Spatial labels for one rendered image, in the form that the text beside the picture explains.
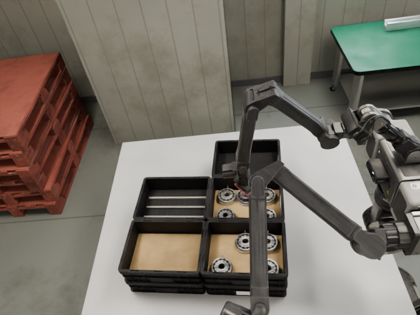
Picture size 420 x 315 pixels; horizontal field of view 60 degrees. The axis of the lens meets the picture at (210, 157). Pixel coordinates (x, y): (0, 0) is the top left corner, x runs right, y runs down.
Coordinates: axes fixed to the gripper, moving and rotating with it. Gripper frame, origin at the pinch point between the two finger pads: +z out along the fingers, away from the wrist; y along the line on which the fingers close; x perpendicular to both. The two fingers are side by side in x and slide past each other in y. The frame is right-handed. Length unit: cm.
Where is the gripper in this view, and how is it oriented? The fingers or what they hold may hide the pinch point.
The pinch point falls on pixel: (246, 193)
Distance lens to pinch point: 183.6
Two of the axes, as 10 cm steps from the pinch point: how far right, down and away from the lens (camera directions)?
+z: 1.5, 7.0, 7.0
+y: 6.3, 4.7, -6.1
